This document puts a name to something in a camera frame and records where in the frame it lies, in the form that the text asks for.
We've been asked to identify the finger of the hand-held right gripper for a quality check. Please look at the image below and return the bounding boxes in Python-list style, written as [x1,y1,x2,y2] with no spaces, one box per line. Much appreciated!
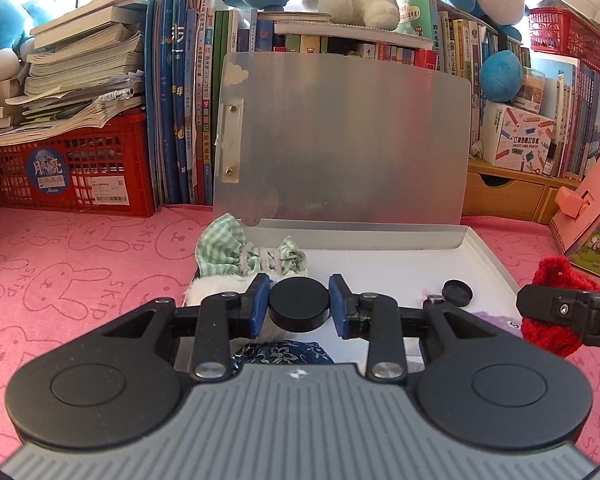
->
[516,284,600,348]

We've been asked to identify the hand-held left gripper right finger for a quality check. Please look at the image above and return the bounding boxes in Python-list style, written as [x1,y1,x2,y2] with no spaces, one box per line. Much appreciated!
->
[328,274,526,382]

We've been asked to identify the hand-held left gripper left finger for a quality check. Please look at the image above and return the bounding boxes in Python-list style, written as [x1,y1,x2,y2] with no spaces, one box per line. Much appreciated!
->
[80,274,272,381]

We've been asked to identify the red crocheted bundle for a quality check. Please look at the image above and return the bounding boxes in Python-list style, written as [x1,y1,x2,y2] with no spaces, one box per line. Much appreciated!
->
[520,256,600,358]

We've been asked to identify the black round lid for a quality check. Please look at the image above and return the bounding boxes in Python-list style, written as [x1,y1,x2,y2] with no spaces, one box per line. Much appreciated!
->
[441,280,473,308]
[267,278,331,333]

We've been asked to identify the blue floral cloth pouch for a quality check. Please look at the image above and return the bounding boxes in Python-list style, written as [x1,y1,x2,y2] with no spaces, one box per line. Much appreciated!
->
[228,340,337,378]

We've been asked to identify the green checked scrunchie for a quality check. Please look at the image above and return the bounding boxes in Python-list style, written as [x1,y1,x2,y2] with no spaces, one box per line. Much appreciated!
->
[195,212,310,278]

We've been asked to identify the silver storage box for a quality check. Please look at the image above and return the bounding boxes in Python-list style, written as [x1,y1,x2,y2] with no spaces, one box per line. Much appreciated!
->
[182,50,523,376]

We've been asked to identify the pink triangular house toy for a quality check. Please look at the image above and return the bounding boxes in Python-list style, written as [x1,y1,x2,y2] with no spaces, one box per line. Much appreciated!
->
[550,147,600,283]

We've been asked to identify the wooden drawer organizer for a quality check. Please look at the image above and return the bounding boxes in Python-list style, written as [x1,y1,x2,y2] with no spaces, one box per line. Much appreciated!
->
[462,157,563,223]

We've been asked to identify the white label printer box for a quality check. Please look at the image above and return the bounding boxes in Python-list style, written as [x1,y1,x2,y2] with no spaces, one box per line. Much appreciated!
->
[482,101,556,173]

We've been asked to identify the pink bunny print blanket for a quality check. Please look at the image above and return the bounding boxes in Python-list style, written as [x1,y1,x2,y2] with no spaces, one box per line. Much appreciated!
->
[0,205,600,466]

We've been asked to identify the row of upright books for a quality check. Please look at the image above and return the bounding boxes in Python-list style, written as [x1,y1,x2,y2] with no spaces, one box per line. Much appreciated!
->
[145,0,600,206]

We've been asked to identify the small red plastic basket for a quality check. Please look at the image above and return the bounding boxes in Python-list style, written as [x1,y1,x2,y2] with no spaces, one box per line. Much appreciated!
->
[527,7,600,78]

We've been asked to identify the large red plastic basket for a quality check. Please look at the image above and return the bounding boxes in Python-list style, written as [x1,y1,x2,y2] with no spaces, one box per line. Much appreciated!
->
[0,112,156,218]

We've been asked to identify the stack of lying books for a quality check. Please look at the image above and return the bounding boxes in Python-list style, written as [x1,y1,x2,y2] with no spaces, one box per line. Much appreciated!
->
[0,0,153,147]

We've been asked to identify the blue and white plush toy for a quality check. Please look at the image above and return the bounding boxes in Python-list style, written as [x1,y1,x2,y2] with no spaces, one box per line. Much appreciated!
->
[0,0,48,81]

